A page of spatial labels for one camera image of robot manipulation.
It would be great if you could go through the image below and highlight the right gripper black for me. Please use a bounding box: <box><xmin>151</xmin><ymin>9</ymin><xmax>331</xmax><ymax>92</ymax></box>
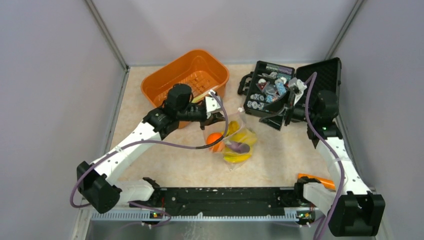
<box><xmin>259</xmin><ymin>88</ymin><xmax>319</xmax><ymax>131</ymax></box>

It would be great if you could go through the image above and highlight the green leafy vegetable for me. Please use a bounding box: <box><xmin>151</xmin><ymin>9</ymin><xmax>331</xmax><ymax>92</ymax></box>
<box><xmin>191</xmin><ymin>85</ymin><xmax>219</xmax><ymax>104</ymax></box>

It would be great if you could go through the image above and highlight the yellow banana bunch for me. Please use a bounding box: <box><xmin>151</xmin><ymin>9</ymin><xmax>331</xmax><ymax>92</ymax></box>
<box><xmin>226</xmin><ymin>120</ymin><xmax>240</xmax><ymax>137</ymax></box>
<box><xmin>222</xmin><ymin>128</ymin><xmax>258</xmax><ymax>164</ymax></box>

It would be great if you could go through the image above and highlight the orange plastic basket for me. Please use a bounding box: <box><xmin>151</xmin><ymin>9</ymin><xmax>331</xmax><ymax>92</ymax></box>
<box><xmin>140</xmin><ymin>49</ymin><xmax>230</xmax><ymax>108</ymax></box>

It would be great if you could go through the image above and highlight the purple eggplant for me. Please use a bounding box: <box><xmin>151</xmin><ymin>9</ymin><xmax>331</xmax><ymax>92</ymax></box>
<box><xmin>226</xmin><ymin>140</ymin><xmax>251</xmax><ymax>154</ymax></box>

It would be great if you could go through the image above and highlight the clear zip top bag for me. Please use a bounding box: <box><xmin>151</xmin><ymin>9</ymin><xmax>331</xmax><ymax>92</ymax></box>
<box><xmin>209</xmin><ymin>107</ymin><xmax>258</xmax><ymax>171</ymax></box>

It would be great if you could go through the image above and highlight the orange fruit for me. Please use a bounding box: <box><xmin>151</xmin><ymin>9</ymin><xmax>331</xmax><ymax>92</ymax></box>
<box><xmin>206</xmin><ymin>132</ymin><xmax>225</xmax><ymax>153</ymax></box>

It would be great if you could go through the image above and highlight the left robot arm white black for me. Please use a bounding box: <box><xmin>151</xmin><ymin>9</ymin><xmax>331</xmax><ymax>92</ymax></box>
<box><xmin>69</xmin><ymin>83</ymin><xmax>229</xmax><ymax>214</ymax></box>

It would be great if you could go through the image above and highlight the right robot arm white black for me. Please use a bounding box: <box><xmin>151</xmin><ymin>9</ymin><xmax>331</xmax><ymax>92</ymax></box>
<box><xmin>293</xmin><ymin>90</ymin><xmax>386</xmax><ymax>239</ymax></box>

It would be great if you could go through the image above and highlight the black poker chip case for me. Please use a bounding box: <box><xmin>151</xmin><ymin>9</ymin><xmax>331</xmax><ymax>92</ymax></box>
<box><xmin>237</xmin><ymin>57</ymin><xmax>342</xmax><ymax>118</ymax></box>

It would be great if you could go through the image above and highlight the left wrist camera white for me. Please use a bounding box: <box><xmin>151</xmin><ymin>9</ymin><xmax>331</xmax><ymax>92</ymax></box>
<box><xmin>204</xmin><ymin>89</ymin><xmax>222</xmax><ymax>119</ymax></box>

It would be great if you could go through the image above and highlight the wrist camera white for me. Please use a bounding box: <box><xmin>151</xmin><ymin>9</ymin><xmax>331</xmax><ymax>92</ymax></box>
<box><xmin>288</xmin><ymin>77</ymin><xmax>307</xmax><ymax>106</ymax></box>
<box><xmin>204</xmin><ymin>89</ymin><xmax>222</xmax><ymax>119</ymax></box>

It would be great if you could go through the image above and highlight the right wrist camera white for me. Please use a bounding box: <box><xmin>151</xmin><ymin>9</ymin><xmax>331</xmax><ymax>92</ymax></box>
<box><xmin>288</xmin><ymin>77</ymin><xmax>307</xmax><ymax>106</ymax></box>

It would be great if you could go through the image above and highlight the orange handled tool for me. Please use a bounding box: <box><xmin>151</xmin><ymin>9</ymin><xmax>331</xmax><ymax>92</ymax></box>
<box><xmin>297</xmin><ymin>173</ymin><xmax>336</xmax><ymax>191</ymax></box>

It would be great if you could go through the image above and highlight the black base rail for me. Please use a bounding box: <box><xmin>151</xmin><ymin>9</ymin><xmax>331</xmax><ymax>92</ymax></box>
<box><xmin>137</xmin><ymin>187</ymin><xmax>300</xmax><ymax>217</ymax></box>

